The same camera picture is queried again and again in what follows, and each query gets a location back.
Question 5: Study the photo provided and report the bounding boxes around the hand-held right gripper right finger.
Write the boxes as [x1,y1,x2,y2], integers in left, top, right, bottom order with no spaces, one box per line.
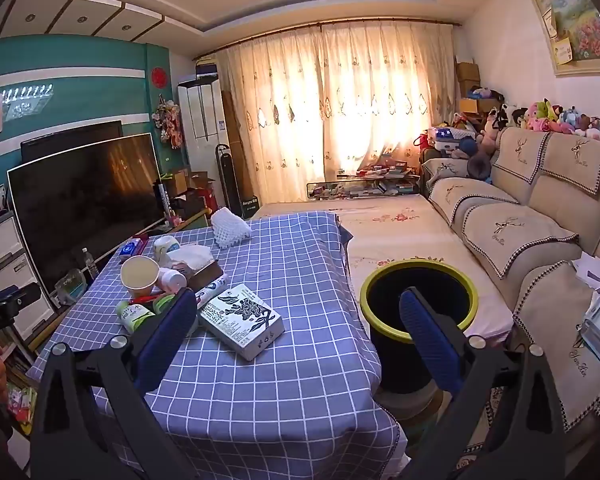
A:
[399,287,566,480]

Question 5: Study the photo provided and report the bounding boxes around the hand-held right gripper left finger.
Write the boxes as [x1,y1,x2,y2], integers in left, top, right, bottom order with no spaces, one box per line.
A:
[30,287,198,480]

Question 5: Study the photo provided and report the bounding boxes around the black bin with yellow rim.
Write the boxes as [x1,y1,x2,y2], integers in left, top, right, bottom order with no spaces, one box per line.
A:
[359,257,481,396]

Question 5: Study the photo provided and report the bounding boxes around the white pill bottle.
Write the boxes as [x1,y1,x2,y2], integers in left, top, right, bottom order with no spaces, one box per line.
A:
[152,266,188,293]

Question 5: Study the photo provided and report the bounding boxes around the white tube with blue print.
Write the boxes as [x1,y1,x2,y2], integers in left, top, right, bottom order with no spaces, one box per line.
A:
[195,274,231,311]

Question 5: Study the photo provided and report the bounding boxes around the paper cup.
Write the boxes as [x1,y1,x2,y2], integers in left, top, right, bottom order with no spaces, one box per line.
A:
[120,255,162,297]

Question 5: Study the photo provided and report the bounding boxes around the black and white printed box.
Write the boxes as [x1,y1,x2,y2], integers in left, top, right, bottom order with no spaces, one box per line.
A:
[196,282,286,362]

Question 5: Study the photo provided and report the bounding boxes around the brown cardboard piece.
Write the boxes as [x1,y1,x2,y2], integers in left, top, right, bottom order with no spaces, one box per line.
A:
[185,260,226,288]

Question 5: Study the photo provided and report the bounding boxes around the white tissue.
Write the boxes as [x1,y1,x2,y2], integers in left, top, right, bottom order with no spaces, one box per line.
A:
[167,242,216,277]

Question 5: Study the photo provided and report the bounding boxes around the white jar with blue print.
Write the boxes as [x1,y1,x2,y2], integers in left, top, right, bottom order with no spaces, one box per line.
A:
[152,235,182,265]

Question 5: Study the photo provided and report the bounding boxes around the white foam fruit net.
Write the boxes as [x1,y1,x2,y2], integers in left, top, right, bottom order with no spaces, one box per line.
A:
[210,206,253,250]

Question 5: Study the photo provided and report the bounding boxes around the white drawer cabinet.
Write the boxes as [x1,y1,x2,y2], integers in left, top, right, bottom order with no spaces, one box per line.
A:
[0,210,43,341]

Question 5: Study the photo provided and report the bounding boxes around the clear water bottle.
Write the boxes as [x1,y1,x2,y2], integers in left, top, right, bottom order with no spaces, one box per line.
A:
[80,247,98,281]

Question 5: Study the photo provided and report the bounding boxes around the pile of colourful packets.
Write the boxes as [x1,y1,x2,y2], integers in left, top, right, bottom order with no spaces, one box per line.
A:
[5,350,38,436]

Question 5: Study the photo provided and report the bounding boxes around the floral bed sheet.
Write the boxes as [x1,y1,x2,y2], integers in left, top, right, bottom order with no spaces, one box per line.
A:
[250,195,513,341]

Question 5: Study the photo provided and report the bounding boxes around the large curved television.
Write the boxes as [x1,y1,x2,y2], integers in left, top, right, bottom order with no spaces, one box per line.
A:
[6,132,162,296]

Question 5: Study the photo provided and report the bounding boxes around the beige sofa with deer covers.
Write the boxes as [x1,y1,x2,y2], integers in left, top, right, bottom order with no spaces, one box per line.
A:
[420,127,600,451]

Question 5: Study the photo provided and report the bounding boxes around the blue checkered tablecloth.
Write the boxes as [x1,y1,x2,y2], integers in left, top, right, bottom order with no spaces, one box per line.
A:
[27,211,401,480]

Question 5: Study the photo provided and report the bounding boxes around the black tube with white print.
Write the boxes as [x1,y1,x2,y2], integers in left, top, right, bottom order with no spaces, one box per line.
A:
[155,182,173,221]

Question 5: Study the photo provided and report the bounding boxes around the open cardboard box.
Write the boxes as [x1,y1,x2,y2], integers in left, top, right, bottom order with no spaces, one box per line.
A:
[165,167,216,216]

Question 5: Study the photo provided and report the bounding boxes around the black tower fan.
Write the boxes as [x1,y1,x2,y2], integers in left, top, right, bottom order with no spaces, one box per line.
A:
[215,144,241,206]

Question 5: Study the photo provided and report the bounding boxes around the white papers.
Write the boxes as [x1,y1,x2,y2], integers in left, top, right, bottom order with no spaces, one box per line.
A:
[572,252,600,301]

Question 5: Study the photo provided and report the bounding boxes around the cluttered glass coffee table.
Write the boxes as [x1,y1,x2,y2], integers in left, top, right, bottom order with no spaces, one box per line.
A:
[306,172,421,201]

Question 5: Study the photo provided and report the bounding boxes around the white and blue bag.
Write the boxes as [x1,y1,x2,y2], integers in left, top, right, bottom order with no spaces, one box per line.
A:
[427,127,476,153]

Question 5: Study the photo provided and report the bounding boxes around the hanging flower ornament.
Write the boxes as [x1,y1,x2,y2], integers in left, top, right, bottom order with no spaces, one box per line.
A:
[152,95,182,150]

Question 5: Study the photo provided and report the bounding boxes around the white standing air conditioner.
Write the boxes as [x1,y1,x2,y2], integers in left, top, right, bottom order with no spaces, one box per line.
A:
[176,76,231,196]

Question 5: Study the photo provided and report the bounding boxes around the low cardboard box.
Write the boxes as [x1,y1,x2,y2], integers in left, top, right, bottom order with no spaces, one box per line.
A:
[459,97,501,116]

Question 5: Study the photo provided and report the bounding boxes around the cream embroidered curtain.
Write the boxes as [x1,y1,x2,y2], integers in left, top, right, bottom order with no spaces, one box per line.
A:
[215,22,458,206]

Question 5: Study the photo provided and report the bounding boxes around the row of plush toys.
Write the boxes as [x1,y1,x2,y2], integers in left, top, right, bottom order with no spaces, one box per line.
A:
[472,97,600,143]

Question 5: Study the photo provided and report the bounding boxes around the tall cardboard box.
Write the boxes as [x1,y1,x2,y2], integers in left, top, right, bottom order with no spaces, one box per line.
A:
[455,62,482,96]

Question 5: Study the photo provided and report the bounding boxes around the brown curtain rod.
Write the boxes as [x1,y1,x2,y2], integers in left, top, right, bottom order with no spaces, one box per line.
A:
[192,19,463,63]

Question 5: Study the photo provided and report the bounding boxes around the framed flower painting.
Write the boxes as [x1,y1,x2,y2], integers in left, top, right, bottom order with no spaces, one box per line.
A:
[527,0,600,78]

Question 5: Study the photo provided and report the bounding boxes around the mirrored wall decoration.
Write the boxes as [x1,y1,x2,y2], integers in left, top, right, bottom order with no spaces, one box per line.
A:
[2,82,56,121]

